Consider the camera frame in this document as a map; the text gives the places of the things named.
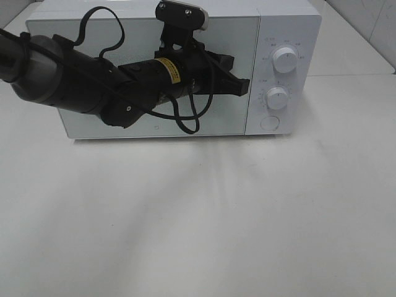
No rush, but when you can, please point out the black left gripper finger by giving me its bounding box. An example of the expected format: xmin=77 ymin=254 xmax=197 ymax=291
xmin=210 ymin=52 xmax=250 ymax=97
xmin=155 ymin=1 xmax=208 ymax=31

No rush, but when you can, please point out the white microwave oven body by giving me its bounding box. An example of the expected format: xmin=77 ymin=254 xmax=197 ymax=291
xmin=27 ymin=1 xmax=322 ymax=136

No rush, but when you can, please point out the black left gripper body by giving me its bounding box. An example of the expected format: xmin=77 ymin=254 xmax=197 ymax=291
xmin=153 ymin=26 xmax=215 ymax=99

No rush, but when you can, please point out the white microwave knob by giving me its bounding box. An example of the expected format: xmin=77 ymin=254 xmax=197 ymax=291
xmin=272 ymin=46 xmax=298 ymax=74
xmin=265 ymin=87 xmax=289 ymax=110

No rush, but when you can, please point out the round white door button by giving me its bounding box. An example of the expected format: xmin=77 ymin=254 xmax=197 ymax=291
xmin=260 ymin=116 xmax=280 ymax=131

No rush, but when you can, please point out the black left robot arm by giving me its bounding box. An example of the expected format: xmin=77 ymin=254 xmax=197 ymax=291
xmin=1 ymin=1 xmax=250 ymax=134

